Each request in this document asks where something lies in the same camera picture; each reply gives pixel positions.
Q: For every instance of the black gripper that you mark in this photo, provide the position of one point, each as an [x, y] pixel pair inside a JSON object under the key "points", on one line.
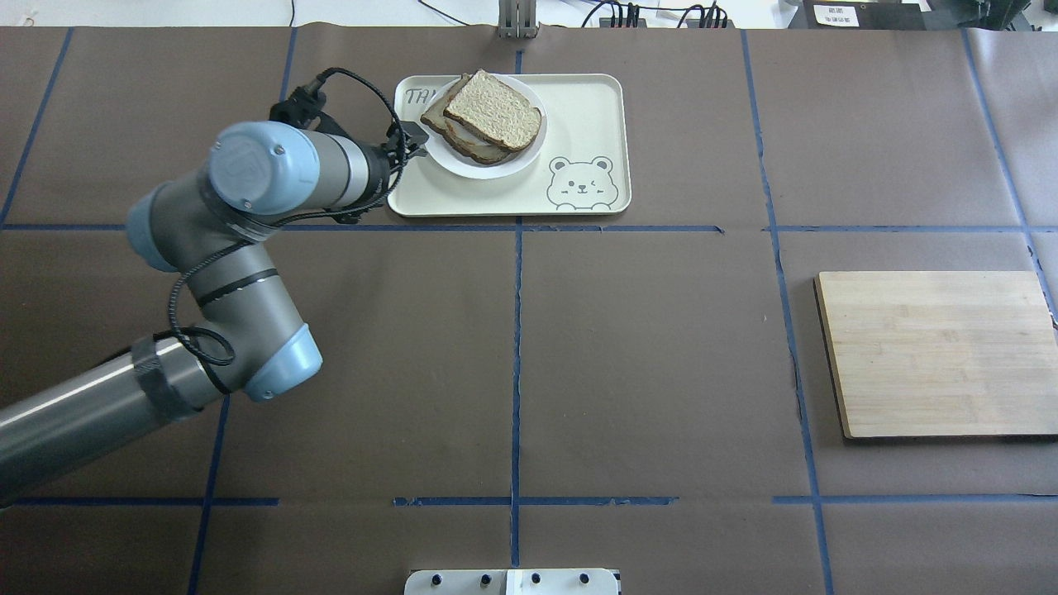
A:
{"points": [[379, 174]]}

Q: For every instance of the white round plate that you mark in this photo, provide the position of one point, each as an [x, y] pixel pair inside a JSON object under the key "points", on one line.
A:
{"points": [[466, 168]]}

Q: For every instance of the bread slice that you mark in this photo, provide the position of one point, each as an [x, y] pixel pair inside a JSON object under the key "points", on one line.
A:
{"points": [[495, 112], [458, 137]]}

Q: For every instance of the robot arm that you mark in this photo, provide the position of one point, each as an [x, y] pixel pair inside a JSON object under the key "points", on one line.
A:
{"points": [[233, 327]]}

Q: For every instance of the cream bear tray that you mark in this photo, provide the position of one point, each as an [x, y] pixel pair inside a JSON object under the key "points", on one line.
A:
{"points": [[583, 167]]}

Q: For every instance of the black power strip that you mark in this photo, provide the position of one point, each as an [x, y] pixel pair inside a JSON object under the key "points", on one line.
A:
{"points": [[631, 15]]}

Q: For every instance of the black box with label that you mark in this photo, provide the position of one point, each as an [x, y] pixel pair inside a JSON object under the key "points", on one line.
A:
{"points": [[857, 15]]}

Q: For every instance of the wooden cutting board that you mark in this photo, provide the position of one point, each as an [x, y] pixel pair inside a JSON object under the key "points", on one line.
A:
{"points": [[940, 353]]}

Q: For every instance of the gripper black camera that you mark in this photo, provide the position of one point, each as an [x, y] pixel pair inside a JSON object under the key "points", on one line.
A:
{"points": [[304, 109]]}

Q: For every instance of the aluminium frame post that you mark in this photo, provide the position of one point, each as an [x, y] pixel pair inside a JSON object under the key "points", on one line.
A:
{"points": [[517, 19]]}

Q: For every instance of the white camera mast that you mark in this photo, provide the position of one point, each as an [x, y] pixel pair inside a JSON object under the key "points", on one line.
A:
{"points": [[514, 581]]}

